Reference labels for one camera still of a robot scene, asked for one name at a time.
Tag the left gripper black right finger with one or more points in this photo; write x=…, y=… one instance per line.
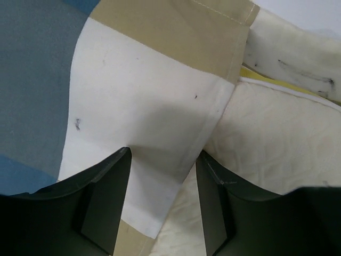
x=240, y=218

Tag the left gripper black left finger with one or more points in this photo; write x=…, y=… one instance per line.
x=79, y=215

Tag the cream pillow with duck patch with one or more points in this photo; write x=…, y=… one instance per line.
x=281, y=129

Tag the blue beige plaid pillowcase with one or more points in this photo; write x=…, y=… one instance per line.
x=81, y=79

